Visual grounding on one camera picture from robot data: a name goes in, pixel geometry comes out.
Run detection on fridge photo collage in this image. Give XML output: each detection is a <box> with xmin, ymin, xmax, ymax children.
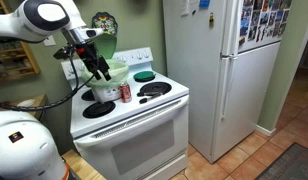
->
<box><xmin>238</xmin><ymin>0</ymin><xmax>293</xmax><ymax>46</ymax></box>

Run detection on white light switch plate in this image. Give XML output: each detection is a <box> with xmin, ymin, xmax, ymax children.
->
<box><xmin>43</xmin><ymin>34</ymin><xmax>57</xmax><ymax>48</ymax></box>

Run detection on white bin with green lid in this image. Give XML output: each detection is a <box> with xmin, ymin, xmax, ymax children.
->
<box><xmin>90</xmin><ymin>33</ymin><xmax>128</xmax><ymax>104</ymax></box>

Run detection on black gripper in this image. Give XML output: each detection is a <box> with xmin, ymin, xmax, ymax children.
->
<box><xmin>75</xmin><ymin>42</ymin><xmax>113</xmax><ymax>82</ymax></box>

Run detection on black coil stove burner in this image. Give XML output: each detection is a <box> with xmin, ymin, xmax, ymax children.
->
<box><xmin>81</xmin><ymin>89</ymin><xmax>97</xmax><ymax>102</ymax></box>
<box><xmin>82</xmin><ymin>100</ymin><xmax>117</xmax><ymax>119</ymax></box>
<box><xmin>133</xmin><ymin>78</ymin><xmax>156</xmax><ymax>84</ymax></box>
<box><xmin>139</xmin><ymin>81</ymin><xmax>173</xmax><ymax>97</ymax></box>

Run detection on wooden side table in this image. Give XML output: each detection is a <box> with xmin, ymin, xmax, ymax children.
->
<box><xmin>0</xmin><ymin>93</ymin><xmax>49</xmax><ymax>121</ymax></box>

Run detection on colourful decorative wall plate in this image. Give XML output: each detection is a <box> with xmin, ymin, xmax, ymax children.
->
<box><xmin>91</xmin><ymin>11</ymin><xmax>119</xmax><ymax>36</ymax></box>

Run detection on wooden robot platform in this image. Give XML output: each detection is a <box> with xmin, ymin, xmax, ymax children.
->
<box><xmin>62</xmin><ymin>149</ymin><xmax>107</xmax><ymax>180</ymax></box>

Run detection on dark grey floor rug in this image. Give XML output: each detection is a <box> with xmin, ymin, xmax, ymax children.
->
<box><xmin>255</xmin><ymin>142</ymin><xmax>308</xmax><ymax>180</ymax></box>

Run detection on white paper note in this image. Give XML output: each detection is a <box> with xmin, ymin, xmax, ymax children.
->
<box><xmin>180</xmin><ymin>0</ymin><xmax>190</xmax><ymax>17</ymax></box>

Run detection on green round burner cover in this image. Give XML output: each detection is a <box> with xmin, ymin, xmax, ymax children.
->
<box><xmin>133</xmin><ymin>70</ymin><xmax>157</xmax><ymax>82</ymax></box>

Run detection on blue fridge magnet sheet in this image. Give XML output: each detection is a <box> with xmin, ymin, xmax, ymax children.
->
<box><xmin>198</xmin><ymin>0</ymin><xmax>211</xmax><ymax>9</ymax></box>

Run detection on silver tongs with black tips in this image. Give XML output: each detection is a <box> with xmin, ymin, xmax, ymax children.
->
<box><xmin>137</xmin><ymin>90</ymin><xmax>165</xmax><ymax>104</ymax></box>

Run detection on white dish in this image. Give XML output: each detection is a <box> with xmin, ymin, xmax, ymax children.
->
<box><xmin>17</xmin><ymin>98</ymin><xmax>37</xmax><ymax>108</ymax></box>

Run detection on white electric stove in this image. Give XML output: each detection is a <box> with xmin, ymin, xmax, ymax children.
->
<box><xmin>60</xmin><ymin>46</ymin><xmax>190</xmax><ymax>180</ymax></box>

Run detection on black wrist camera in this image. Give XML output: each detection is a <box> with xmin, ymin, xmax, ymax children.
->
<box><xmin>53</xmin><ymin>46</ymin><xmax>74</xmax><ymax>60</ymax></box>

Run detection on white refrigerator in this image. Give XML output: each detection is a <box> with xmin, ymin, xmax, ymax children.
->
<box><xmin>162</xmin><ymin>0</ymin><xmax>294</xmax><ymax>164</ymax></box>

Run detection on yellow black fridge magnet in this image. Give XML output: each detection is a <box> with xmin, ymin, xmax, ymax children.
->
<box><xmin>208</xmin><ymin>12</ymin><xmax>215</xmax><ymax>29</ymax></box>

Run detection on red soda can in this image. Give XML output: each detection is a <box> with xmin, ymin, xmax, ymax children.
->
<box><xmin>118</xmin><ymin>82</ymin><xmax>133</xmax><ymax>104</ymax></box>

